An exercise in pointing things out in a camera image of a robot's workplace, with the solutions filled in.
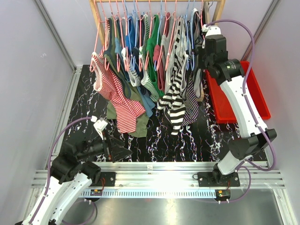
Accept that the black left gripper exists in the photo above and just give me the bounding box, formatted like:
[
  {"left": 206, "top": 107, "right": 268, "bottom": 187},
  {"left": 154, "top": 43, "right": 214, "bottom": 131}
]
[{"left": 77, "top": 128, "right": 132, "bottom": 162}]

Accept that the purple black striped tank top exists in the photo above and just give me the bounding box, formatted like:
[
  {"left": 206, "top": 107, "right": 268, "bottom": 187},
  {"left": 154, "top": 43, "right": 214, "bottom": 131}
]
[{"left": 182, "top": 70, "right": 199, "bottom": 126}]

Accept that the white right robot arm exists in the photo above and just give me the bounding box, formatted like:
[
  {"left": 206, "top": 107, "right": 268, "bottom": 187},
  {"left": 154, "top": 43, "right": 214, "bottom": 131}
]
[{"left": 199, "top": 34, "right": 277, "bottom": 186}]

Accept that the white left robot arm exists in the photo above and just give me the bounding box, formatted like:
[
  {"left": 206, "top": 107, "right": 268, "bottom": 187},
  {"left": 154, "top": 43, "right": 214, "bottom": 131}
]
[{"left": 19, "top": 136, "right": 132, "bottom": 225}]

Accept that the olive green tank top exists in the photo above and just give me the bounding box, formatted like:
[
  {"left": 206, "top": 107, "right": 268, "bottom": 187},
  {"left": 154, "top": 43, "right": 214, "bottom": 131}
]
[{"left": 101, "top": 17, "right": 148, "bottom": 138}]

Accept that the red white striped tank top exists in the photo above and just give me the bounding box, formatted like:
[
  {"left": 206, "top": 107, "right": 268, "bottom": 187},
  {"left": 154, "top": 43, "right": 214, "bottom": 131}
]
[{"left": 91, "top": 52, "right": 146, "bottom": 133}]

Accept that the grey tank top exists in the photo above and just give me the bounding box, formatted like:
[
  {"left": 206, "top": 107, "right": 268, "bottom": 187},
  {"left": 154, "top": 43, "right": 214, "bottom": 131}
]
[{"left": 161, "top": 31, "right": 171, "bottom": 89}]

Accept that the light blue tank top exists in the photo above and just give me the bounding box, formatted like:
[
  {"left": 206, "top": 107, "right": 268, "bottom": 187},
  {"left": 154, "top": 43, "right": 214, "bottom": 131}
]
[{"left": 115, "top": 39, "right": 154, "bottom": 118}]

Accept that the maroon tank top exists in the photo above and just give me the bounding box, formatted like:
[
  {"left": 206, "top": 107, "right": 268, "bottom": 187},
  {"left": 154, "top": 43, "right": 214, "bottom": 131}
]
[{"left": 154, "top": 12, "right": 171, "bottom": 92}]

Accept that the black white wide-striped top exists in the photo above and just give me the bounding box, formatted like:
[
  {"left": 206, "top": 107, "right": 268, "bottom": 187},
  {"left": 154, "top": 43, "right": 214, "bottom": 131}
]
[{"left": 157, "top": 17, "right": 188, "bottom": 135}]

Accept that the green white striped tank top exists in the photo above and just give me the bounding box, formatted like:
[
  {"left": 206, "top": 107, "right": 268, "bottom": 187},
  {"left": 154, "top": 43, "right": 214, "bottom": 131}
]
[{"left": 139, "top": 14, "right": 159, "bottom": 103}]

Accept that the wooden clothes rack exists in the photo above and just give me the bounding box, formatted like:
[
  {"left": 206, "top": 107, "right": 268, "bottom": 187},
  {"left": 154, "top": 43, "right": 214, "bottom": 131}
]
[{"left": 89, "top": 0, "right": 226, "bottom": 103}]

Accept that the red plastic bin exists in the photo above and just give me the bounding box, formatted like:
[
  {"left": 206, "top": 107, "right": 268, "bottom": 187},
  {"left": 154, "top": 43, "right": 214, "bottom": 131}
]
[{"left": 206, "top": 61, "right": 271, "bottom": 128}]

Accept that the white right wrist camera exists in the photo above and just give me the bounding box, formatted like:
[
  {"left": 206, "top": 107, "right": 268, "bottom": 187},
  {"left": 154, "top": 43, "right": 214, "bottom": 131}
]
[{"left": 202, "top": 24, "right": 221, "bottom": 38}]

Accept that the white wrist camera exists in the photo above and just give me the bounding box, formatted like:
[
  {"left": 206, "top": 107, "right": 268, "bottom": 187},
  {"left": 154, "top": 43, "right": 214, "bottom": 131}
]
[
  {"left": 202, "top": 24, "right": 221, "bottom": 38},
  {"left": 90, "top": 116, "right": 108, "bottom": 140}
]

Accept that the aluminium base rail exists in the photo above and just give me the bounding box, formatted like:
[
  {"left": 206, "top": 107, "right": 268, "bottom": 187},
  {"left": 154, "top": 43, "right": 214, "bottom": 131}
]
[{"left": 30, "top": 161, "right": 286, "bottom": 191}]

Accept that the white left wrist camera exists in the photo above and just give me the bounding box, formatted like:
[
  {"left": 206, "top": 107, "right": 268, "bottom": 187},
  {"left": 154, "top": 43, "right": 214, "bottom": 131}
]
[{"left": 90, "top": 116, "right": 108, "bottom": 140}]

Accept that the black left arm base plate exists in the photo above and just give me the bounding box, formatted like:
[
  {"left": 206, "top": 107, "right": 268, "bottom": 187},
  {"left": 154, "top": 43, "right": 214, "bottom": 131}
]
[{"left": 91, "top": 172, "right": 116, "bottom": 187}]

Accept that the white slotted cable duct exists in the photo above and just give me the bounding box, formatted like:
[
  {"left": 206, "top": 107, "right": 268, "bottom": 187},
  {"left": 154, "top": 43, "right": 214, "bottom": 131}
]
[{"left": 79, "top": 189, "right": 216, "bottom": 199}]

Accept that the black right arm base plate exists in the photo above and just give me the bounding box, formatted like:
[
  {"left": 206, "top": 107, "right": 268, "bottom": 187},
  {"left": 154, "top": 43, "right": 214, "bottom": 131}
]
[{"left": 197, "top": 171, "right": 240, "bottom": 188}]

